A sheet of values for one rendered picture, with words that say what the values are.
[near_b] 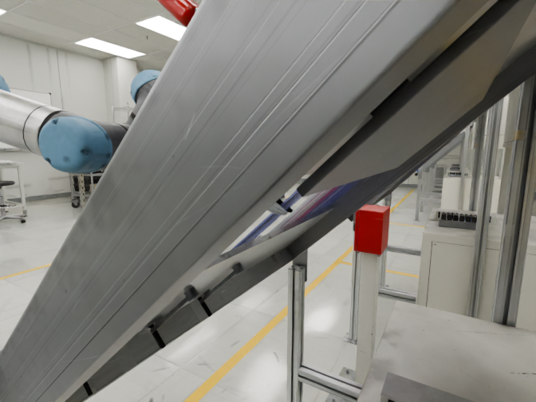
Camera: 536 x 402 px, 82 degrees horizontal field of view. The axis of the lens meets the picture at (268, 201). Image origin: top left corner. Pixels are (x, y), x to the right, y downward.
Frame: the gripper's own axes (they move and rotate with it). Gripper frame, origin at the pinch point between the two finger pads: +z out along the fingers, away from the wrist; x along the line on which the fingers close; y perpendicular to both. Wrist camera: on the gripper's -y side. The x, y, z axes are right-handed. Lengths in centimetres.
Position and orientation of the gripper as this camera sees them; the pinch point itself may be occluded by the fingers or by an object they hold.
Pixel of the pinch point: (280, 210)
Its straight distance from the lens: 46.7
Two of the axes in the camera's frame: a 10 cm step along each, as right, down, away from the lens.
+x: 5.1, -1.4, 8.5
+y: 4.6, -7.8, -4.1
